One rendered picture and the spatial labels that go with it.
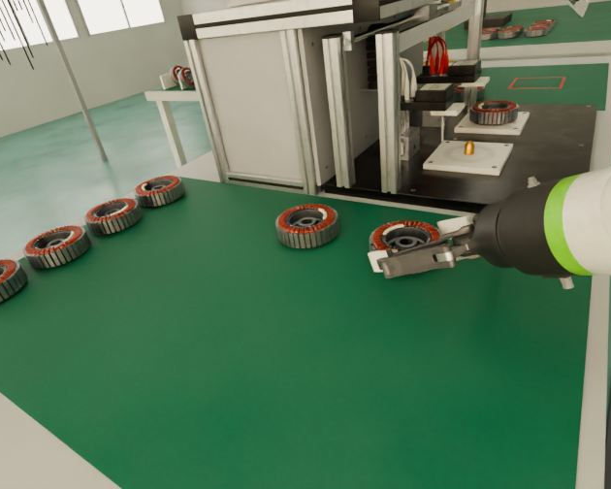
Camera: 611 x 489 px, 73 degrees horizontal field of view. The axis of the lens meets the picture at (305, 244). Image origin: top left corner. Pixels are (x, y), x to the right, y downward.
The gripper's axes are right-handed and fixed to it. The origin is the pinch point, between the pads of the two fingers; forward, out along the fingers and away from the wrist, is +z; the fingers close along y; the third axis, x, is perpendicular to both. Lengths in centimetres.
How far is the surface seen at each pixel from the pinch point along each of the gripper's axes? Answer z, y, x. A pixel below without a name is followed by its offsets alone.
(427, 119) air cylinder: 36, 43, 22
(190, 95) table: 172, 17, 94
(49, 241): 42, -51, 23
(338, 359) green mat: -7.3, -20.1, -7.5
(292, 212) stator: 18.2, -9.5, 11.3
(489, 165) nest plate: 10.0, 30.1, 6.3
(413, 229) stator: 2.4, 2.8, 1.8
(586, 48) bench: 74, 177, 37
